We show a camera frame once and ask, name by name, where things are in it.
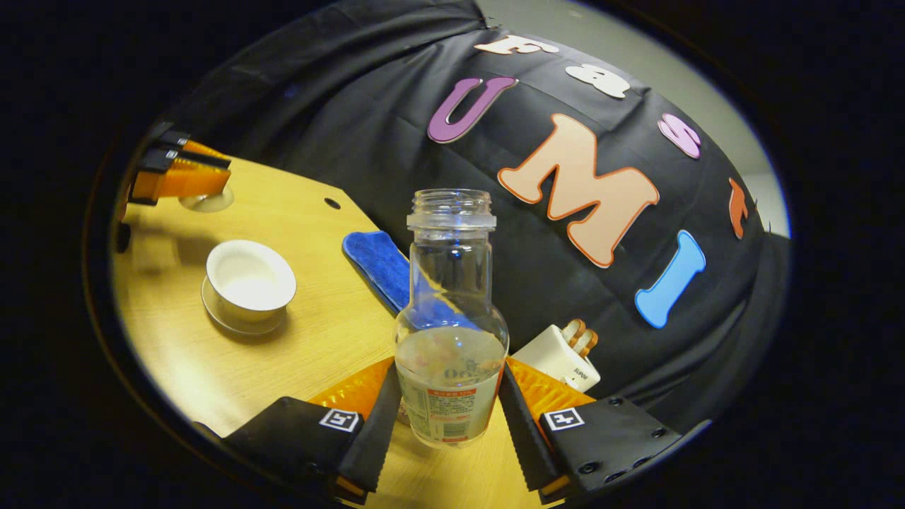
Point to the cream ceramic saucer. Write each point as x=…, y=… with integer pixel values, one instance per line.
x=240, y=326

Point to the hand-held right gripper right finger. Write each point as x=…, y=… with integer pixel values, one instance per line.
x=527, y=445

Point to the clear glass water bottle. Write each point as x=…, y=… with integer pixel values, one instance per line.
x=449, y=283

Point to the black backdrop cloth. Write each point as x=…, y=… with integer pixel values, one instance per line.
x=353, y=141

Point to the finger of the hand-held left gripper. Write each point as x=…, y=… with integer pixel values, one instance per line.
x=201, y=152
x=184, y=180

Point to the white toaster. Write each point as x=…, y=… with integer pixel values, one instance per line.
x=551, y=357

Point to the toast bread slice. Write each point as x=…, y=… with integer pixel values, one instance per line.
x=574, y=331
x=588, y=343

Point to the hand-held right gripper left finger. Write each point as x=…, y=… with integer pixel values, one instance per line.
x=371, y=442

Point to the blue folded towel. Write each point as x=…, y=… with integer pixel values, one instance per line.
x=378, y=261

